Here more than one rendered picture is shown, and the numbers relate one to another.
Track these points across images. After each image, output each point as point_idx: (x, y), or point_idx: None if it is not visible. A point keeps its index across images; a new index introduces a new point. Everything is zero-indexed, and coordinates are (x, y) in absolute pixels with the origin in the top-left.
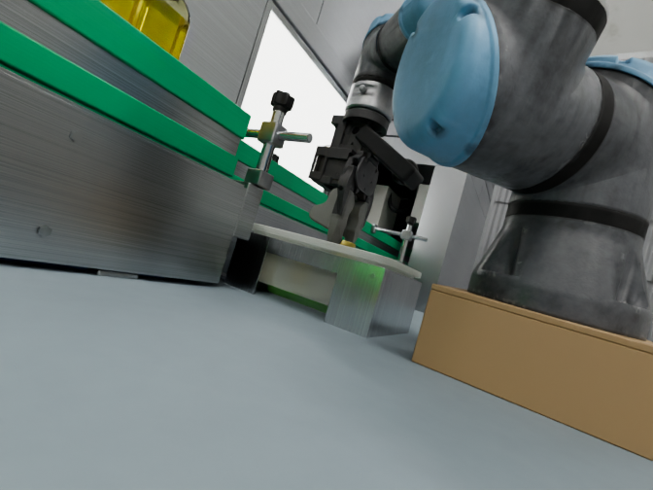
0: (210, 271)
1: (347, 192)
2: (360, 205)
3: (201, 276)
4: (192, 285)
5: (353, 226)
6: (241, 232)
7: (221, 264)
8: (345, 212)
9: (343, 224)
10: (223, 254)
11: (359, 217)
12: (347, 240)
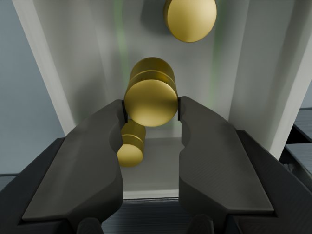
0: (302, 115)
1: (282, 191)
2: (106, 188)
3: (307, 112)
4: (304, 109)
5: (114, 139)
6: (306, 147)
7: (295, 120)
8: (219, 137)
9: (202, 117)
10: (304, 127)
11: (109, 150)
12: (121, 118)
